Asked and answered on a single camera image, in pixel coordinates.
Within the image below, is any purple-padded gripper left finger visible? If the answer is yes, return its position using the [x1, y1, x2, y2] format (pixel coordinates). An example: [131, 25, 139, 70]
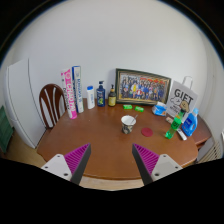
[42, 143, 91, 185]

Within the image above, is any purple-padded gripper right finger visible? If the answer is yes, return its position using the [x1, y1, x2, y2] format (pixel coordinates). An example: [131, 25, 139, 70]
[132, 144, 182, 185]

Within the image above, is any round red coaster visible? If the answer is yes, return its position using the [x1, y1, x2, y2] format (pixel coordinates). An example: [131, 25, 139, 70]
[141, 128, 153, 137]

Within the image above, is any green plastic bottle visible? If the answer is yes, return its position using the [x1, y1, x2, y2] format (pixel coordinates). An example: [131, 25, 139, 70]
[165, 109, 185, 139]

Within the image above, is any patterned ceramic mug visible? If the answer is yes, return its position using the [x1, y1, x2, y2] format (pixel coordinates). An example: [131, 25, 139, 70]
[121, 115, 136, 134]

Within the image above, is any blue detergent bottle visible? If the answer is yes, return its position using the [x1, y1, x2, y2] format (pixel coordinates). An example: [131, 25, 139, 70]
[182, 108, 199, 137]

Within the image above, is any light blue tissue pack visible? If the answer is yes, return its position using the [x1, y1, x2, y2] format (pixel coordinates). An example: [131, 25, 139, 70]
[152, 102, 167, 116]

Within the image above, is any small green packet right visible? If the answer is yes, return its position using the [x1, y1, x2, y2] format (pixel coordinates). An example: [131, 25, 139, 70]
[135, 106, 144, 112]

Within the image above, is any small green packet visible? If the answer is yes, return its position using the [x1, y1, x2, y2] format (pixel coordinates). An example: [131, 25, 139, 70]
[135, 106, 144, 112]
[123, 105, 132, 110]

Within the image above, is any white radiator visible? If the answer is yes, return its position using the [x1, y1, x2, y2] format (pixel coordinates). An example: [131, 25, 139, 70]
[197, 137, 223, 163]

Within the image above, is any small green packet left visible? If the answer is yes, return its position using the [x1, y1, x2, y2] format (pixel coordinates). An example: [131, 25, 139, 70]
[123, 105, 132, 110]

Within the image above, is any brown wooden chair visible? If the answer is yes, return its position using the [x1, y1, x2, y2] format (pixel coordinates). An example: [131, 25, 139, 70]
[39, 84, 65, 129]

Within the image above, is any green crate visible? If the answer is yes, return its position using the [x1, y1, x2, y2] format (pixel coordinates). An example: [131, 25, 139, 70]
[0, 106, 14, 153]

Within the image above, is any white gift paper bag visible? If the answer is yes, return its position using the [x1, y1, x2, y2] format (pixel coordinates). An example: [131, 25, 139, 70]
[166, 76, 198, 117]

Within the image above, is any white cylindrical bottle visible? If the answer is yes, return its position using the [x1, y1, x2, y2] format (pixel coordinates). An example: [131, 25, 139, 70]
[87, 86, 95, 109]

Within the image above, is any white cabinet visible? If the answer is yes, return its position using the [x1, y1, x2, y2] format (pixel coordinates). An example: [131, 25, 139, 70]
[4, 59, 45, 148]

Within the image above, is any dark blue pump bottle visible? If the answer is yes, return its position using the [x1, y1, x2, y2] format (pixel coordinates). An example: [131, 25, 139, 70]
[97, 81, 105, 107]

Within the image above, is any dark amber pump bottle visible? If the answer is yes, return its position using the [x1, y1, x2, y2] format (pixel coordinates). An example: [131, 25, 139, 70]
[108, 84, 116, 107]

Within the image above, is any framed group photograph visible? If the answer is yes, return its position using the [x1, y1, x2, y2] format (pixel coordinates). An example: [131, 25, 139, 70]
[115, 68, 171, 105]

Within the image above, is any pink and white box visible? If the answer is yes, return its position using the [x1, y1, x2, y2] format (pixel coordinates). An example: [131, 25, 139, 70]
[61, 69, 77, 119]

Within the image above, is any blue and white box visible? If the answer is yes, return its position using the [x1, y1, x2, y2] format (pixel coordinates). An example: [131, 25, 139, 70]
[72, 66, 84, 113]

